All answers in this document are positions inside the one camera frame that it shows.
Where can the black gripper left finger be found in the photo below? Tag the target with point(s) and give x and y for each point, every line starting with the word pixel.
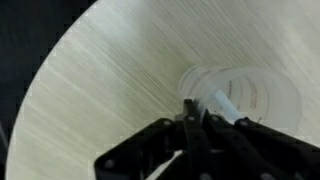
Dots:
pixel 197 146

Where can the clear plastic cup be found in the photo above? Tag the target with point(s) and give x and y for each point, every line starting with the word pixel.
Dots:
pixel 265 96

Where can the white marker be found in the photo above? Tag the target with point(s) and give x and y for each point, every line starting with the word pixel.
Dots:
pixel 230 112

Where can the round wooden table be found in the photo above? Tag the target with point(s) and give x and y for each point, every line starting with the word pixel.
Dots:
pixel 117 69

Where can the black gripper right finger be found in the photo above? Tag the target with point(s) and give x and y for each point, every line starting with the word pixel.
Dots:
pixel 265 153

